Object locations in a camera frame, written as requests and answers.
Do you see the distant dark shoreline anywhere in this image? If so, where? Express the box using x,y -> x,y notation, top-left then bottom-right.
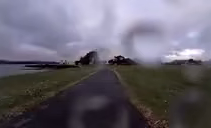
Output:
0,59 -> 61,65

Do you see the clump of dark trees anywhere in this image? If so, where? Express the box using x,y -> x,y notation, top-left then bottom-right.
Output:
107,54 -> 139,66
74,50 -> 101,67

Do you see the wide grass field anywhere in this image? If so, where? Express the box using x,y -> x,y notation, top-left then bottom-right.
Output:
110,63 -> 211,128

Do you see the low dark spit of land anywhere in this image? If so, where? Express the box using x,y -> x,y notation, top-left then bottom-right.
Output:
24,62 -> 80,70

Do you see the grey water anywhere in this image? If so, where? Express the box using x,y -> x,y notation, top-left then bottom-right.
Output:
0,63 -> 44,79

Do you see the grass verge beside water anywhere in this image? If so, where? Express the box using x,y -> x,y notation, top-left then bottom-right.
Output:
0,65 -> 103,126

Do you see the dark asphalt path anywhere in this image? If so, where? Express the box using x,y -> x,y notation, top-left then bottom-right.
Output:
6,67 -> 148,128

